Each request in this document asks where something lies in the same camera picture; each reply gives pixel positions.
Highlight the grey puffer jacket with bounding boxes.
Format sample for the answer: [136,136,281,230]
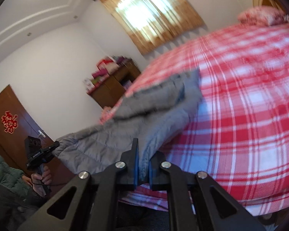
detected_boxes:
[53,69,202,182]

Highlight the green puffer sleeve forearm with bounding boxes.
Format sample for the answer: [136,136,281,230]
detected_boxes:
[0,155,32,200]

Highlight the pile of clothes on floor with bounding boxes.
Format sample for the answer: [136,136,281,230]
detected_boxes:
[100,106,117,124]

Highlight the folded clothes on desk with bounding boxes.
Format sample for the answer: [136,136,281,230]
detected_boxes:
[91,56,131,86]

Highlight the person's left hand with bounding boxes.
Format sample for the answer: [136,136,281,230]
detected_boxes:
[31,165,52,197]

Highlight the brown wooden door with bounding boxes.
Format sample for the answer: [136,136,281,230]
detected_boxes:
[0,84,76,199]

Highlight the white card on desk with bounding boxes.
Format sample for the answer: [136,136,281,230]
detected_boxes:
[83,78,95,93]

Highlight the red plaid bed sheet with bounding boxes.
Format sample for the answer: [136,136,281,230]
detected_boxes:
[99,22,289,216]

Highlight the brown wooden desk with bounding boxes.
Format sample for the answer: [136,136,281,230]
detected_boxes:
[87,60,141,108]

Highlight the red box on desk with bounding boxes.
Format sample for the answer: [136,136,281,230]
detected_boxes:
[97,58,119,74]

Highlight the beige window curtain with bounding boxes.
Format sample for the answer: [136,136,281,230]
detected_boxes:
[99,0,204,55]

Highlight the pink floral pillow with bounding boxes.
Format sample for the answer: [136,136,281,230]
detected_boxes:
[238,6,289,27]

